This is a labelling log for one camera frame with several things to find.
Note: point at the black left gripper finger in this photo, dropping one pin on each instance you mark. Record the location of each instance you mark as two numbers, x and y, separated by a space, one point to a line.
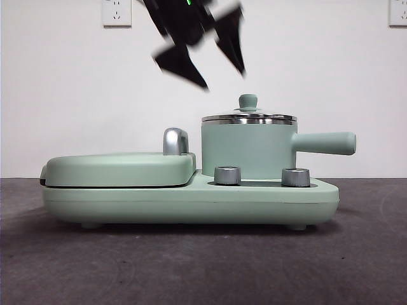
181 63
232 35

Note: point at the glass lid with green knob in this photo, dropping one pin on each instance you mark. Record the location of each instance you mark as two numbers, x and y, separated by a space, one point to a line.
249 101

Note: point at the silver control knob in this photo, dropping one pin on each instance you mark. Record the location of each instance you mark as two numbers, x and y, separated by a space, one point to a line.
228 175
295 177

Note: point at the mint green griddle cover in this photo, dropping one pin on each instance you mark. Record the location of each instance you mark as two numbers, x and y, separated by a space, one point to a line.
117 170

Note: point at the mint green breakfast machine base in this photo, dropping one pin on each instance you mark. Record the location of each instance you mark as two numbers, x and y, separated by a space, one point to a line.
159 203

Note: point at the white wall socket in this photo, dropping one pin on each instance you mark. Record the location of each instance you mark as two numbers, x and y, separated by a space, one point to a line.
117 12
399 12

